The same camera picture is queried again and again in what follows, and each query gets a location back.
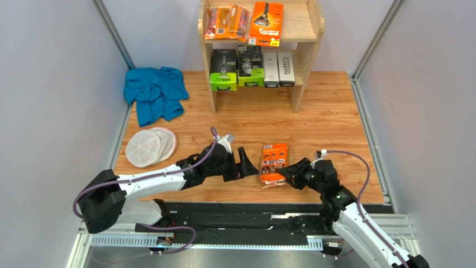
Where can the white round mesh lid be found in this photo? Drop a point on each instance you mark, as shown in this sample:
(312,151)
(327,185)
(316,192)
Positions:
(150,147)

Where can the green black razor box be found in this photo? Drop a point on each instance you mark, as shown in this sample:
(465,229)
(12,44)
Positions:
(250,71)
(223,73)

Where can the wooden two-tier shelf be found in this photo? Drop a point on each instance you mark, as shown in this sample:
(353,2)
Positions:
(304,25)

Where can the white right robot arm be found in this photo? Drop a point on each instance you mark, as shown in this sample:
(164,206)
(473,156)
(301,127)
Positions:
(343,215)

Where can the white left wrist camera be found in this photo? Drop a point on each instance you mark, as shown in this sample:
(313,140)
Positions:
(226,141)

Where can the green black razor box right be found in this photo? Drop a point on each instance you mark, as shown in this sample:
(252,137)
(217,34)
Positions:
(250,71)

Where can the orange Gillette Fusion5 razor box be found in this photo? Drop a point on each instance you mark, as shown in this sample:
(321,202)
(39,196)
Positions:
(266,24)

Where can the green black razor box left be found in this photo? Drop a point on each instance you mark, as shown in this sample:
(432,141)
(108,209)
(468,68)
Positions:
(223,73)

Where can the tall white razor box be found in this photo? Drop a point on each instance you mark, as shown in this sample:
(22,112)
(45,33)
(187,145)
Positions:
(271,72)

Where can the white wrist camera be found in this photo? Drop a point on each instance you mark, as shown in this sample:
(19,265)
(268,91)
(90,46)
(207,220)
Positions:
(319,155)
(226,141)

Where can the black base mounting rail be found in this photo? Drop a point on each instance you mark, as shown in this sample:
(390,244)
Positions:
(263,226)

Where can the long orange Bic razor bag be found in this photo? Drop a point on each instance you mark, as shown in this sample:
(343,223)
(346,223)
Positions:
(218,21)

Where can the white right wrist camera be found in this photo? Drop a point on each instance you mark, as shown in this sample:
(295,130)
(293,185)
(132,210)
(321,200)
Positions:
(319,155)

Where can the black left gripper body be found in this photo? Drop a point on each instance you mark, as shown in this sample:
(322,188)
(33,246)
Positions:
(231,170)

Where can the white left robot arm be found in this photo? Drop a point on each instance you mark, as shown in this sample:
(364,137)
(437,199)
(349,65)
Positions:
(102,201)

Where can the white Harry's razor box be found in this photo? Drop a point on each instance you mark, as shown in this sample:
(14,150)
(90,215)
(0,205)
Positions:
(286,69)

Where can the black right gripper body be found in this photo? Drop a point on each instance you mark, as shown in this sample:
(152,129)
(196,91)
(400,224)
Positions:
(301,175)

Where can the blue crumpled cloth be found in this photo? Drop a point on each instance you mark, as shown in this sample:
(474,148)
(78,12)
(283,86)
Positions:
(156,92)

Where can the orange Gillette cartridge box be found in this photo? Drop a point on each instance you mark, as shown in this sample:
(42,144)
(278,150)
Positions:
(273,158)

